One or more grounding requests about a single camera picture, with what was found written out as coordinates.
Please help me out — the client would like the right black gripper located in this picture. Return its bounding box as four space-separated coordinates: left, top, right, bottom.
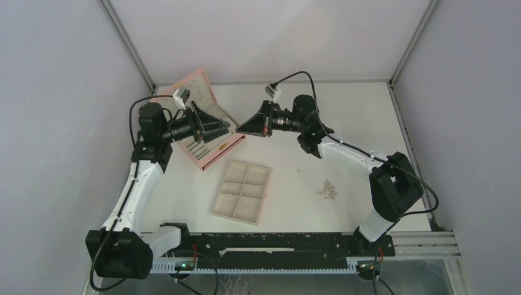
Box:
237 101 305 138

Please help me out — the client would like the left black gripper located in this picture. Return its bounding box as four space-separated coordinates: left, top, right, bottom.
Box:
160 101 230 144

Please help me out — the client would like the pink jewelry box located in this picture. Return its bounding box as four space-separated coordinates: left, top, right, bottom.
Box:
151 69 246 171

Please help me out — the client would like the beige six-compartment tray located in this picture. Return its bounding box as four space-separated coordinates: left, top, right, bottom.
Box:
212 160 272 226

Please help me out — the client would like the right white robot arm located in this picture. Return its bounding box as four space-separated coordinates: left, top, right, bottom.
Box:
237 95 423 256

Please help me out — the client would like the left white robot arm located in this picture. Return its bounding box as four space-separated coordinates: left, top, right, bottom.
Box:
85 102 230 281

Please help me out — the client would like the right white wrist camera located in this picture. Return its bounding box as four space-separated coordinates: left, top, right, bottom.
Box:
265 82 281 102

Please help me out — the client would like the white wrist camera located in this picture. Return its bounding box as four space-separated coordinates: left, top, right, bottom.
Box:
173 86 190 110
265 82 281 102

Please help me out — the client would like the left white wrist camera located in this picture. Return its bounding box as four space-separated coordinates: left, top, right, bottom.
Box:
173 86 190 110

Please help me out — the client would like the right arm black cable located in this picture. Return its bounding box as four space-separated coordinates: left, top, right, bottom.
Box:
272 71 441 245

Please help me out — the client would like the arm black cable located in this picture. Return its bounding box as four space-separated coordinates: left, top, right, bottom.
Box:
272 71 441 245
88 95 176 292

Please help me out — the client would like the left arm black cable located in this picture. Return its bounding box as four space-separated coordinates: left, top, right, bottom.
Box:
88 95 176 292

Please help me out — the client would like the silver chain pile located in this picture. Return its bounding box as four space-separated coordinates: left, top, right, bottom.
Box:
316 179 339 200

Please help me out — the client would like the black mounting base plate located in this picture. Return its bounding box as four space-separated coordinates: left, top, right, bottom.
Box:
156 232 396 271

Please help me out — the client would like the white slotted cable duct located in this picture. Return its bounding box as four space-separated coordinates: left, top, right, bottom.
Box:
150 260 360 275

